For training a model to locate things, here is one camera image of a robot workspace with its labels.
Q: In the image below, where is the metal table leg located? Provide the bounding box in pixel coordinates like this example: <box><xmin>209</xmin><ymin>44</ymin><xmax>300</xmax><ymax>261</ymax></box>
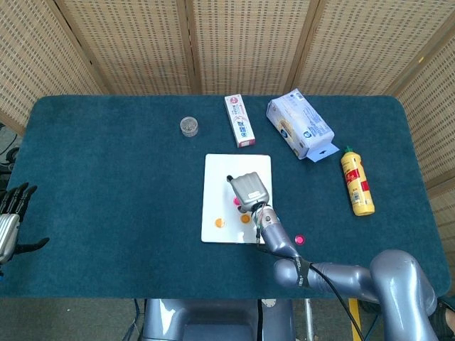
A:
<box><xmin>304</xmin><ymin>298</ymin><xmax>316</xmax><ymax>341</ymax></box>

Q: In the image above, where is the woven bamboo folding screen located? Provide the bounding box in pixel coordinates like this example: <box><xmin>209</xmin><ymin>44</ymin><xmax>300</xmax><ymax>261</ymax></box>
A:
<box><xmin>0</xmin><ymin>0</ymin><xmax>455</xmax><ymax>249</ymax></box>

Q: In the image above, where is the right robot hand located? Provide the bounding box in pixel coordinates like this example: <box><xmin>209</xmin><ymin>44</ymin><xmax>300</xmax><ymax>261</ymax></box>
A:
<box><xmin>226</xmin><ymin>171</ymin><xmax>271</xmax><ymax>212</ymax></box>

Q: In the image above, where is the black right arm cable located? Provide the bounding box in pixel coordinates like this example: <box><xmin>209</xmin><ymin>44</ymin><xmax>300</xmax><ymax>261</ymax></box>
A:
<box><xmin>255</xmin><ymin>227</ymin><xmax>365</xmax><ymax>341</ymax></box>

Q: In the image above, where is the white red toothpaste box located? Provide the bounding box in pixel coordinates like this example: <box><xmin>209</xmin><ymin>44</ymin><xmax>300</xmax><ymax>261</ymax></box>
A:
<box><xmin>223</xmin><ymin>94</ymin><xmax>257</xmax><ymax>148</ymax></box>

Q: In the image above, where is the grey robot torso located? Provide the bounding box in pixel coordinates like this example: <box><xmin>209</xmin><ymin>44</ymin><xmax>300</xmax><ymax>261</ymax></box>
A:
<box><xmin>141</xmin><ymin>298</ymin><xmax>296</xmax><ymax>341</ymax></box>

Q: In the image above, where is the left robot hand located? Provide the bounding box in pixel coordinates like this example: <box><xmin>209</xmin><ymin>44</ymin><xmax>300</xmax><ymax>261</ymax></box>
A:
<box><xmin>0</xmin><ymin>183</ymin><xmax>50</xmax><ymax>266</ymax></box>

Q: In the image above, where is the teal table cloth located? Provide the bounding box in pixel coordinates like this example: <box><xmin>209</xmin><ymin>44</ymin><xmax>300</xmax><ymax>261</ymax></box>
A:
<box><xmin>0</xmin><ymin>94</ymin><xmax>452</xmax><ymax>301</ymax></box>

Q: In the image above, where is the small clear round jar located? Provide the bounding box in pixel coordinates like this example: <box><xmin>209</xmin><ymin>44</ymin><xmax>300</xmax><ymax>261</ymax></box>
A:
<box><xmin>179</xmin><ymin>117</ymin><xmax>199</xmax><ymax>139</ymax></box>

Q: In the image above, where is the white rectangular magnetic board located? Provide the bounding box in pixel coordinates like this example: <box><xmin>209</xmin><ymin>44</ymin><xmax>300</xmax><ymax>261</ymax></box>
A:
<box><xmin>200</xmin><ymin>153</ymin><xmax>275</xmax><ymax>245</ymax></box>

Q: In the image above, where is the yellow mustard squeeze bottle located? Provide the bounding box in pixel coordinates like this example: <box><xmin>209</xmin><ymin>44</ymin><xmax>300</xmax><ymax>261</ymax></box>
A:
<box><xmin>340</xmin><ymin>146</ymin><xmax>375</xmax><ymax>217</ymax></box>

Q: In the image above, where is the pale blue tissue pack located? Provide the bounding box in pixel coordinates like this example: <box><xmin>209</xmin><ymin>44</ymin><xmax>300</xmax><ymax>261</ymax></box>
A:
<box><xmin>266</xmin><ymin>88</ymin><xmax>341</xmax><ymax>165</ymax></box>

